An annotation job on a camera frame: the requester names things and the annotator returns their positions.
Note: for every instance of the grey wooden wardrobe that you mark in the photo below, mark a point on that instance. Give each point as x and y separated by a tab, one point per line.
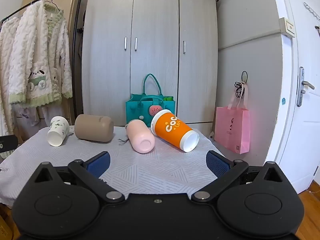
155	55

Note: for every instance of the taupe cup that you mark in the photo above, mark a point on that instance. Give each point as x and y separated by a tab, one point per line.
93	127

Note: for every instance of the beige wall switch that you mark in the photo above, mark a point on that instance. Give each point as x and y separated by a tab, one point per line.
287	27

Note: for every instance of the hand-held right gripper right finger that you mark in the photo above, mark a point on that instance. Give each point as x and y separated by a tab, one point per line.
217	165

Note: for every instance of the metal wall hook rail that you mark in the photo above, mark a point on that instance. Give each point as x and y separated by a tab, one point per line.
312	11

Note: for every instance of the white fleece jacket green trim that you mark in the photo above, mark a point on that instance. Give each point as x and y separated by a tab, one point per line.
37	55

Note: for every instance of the pink paper shopping bag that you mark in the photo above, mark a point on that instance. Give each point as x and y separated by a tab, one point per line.
232	127

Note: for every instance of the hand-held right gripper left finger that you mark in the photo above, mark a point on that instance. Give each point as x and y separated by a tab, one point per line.
98	163

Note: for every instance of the teal felt tote bag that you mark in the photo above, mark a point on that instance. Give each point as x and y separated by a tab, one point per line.
136	108

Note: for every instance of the white paper cup green print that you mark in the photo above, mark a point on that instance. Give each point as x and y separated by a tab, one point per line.
58	131

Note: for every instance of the white fleece garment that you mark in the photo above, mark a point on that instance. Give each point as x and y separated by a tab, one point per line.
5	67

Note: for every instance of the blue round door sticker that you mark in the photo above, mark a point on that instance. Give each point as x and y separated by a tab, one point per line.
284	101

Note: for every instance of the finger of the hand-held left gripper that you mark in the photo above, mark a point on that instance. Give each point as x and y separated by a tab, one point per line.
8	143

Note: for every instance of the orange cup with white lid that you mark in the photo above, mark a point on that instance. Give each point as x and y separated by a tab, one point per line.
170	130

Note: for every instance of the pink bottle cup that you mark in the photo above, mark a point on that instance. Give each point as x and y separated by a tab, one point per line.
138	136

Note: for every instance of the black clothes rack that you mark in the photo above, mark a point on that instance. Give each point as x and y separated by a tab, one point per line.
77	42

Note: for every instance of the white pants purple print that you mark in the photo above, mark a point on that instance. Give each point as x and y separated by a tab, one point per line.
27	116

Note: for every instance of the white patterned tablecloth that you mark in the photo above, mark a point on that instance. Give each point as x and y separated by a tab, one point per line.
140	165

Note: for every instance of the white door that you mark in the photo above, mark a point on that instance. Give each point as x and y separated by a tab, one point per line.
300	92

